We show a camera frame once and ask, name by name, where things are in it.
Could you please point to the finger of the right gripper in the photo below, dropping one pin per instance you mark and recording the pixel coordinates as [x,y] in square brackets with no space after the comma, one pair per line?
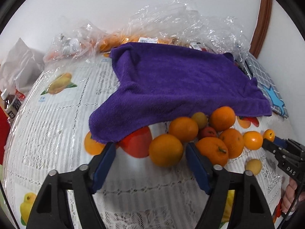
[271,147]
[280,142]

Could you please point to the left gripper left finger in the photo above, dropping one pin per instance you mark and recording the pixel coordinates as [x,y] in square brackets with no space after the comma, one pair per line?
[51,207]

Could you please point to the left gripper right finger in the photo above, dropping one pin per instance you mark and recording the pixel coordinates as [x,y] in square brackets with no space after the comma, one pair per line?
[250,208]

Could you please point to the small orange pair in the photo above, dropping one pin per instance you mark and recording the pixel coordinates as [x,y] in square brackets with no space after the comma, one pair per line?
[253,140]

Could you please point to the large orange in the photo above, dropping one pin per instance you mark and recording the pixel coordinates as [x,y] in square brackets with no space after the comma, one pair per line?
[214,149]

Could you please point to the person's right hand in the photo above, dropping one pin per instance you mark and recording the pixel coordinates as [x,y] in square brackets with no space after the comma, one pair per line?
[289,196]

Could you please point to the yellow-green loquat fruit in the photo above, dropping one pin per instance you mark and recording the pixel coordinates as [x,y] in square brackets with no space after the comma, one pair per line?
[254,165]

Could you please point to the small red fruit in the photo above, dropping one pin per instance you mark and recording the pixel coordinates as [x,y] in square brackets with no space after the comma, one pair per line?
[207,132]

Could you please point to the grey checked star cushion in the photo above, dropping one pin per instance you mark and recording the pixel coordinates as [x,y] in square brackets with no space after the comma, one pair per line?
[254,69]

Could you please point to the small yellow-green fruit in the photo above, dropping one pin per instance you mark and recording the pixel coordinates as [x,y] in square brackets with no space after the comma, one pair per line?
[201,119]

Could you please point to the red paper bag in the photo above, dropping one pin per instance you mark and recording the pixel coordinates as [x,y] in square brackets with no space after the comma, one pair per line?
[4,132]

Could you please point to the purple towel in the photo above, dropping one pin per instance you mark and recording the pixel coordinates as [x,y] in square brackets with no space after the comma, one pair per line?
[159,83]

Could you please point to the white plastic bag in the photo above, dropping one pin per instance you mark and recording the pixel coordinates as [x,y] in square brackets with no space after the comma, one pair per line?
[21,68]

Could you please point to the clear bag of oranges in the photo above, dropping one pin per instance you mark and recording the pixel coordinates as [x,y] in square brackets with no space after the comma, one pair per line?
[89,39]

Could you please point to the crumpled clear plastic bag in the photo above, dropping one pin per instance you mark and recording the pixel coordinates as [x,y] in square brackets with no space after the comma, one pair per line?
[182,24]

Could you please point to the brown wooden door frame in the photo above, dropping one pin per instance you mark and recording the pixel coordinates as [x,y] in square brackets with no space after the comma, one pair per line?
[261,29]

